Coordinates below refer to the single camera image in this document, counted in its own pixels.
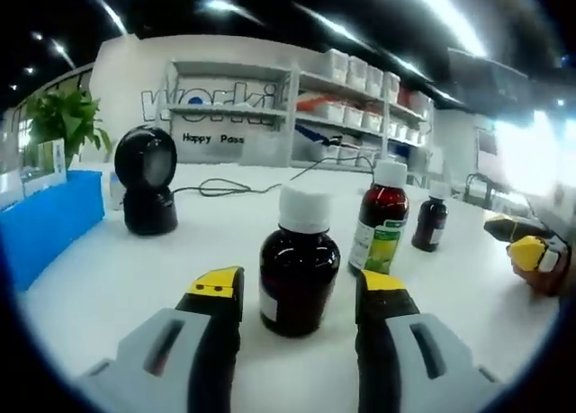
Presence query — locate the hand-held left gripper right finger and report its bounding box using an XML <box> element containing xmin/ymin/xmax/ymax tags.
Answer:
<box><xmin>354</xmin><ymin>269</ymin><xmax>500</xmax><ymax>413</ymax></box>

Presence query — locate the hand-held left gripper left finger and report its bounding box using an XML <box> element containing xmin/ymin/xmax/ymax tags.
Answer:
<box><xmin>75</xmin><ymin>265</ymin><xmax>247</xmax><ymax>413</ymax></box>

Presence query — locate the small brown medicine bottle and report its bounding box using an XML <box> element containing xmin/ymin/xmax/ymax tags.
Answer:
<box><xmin>410</xmin><ymin>182</ymin><xmax>450</xmax><ymax>253</ymax></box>

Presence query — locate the wide brown medicine bottle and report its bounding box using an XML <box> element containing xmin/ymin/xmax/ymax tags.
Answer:
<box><xmin>258</xmin><ymin>184</ymin><xmax>342</xmax><ymax>338</ymax></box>

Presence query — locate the tall green-label medicine bottle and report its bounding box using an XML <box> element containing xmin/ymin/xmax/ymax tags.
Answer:
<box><xmin>348</xmin><ymin>159</ymin><xmax>411</xmax><ymax>274</ymax></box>

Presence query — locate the person's right hand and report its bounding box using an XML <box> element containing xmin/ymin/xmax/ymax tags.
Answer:
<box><xmin>510</xmin><ymin>246</ymin><xmax>576</xmax><ymax>297</ymax></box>

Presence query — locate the small display screen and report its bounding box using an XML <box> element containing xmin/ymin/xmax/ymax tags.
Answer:
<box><xmin>476</xmin><ymin>127</ymin><xmax>500</xmax><ymax>157</ymax></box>

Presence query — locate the white table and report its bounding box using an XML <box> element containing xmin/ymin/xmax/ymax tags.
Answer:
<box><xmin>15</xmin><ymin>160</ymin><xmax>563</xmax><ymax>413</ymax></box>

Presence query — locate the black round barcode scanner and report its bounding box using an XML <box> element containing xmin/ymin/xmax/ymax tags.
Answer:
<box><xmin>113</xmin><ymin>124</ymin><xmax>180</xmax><ymax>237</ymax></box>

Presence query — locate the small blue white carton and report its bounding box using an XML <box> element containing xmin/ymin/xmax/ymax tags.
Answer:
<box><xmin>109</xmin><ymin>169</ymin><xmax>127</xmax><ymax>211</ymax></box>

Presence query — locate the blue plastic bin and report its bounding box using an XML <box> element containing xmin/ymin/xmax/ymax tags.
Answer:
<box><xmin>0</xmin><ymin>169</ymin><xmax>106</xmax><ymax>292</ymax></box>

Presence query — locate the group of white storage boxes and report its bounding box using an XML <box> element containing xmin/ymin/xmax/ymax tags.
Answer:
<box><xmin>321</xmin><ymin>48</ymin><xmax>433</xmax><ymax>166</ymax></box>

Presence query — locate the grey metal shelf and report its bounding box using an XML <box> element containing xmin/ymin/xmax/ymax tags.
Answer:
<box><xmin>164</xmin><ymin>59</ymin><xmax>301</xmax><ymax>166</ymax></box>
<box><xmin>287</xmin><ymin>55</ymin><xmax>436</xmax><ymax>171</ymax></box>

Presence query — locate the green white carton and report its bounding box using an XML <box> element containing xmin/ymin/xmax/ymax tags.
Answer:
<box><xmin>36</xmin><ymin>138</ymin><xmax>68</xmax><ymax>184</ymax></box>

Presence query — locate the green potted plant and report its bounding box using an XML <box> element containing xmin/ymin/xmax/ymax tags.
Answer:
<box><xmin>24</xmin><ymin>88</ymin><xmax>113</xmax><ymax>166</ymax></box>

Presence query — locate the black cable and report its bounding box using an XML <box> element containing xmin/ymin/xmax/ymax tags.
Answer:
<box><xmin>173</xmin><ymin>156</ymin><xmax>377</xmax><ymax>198</ymax></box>

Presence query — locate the dark wall monitor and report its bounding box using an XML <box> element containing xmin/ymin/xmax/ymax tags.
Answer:
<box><xmin>447</xmin><ymin>48</ymin><xmax>530</xmax><ymax>99</ymax></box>

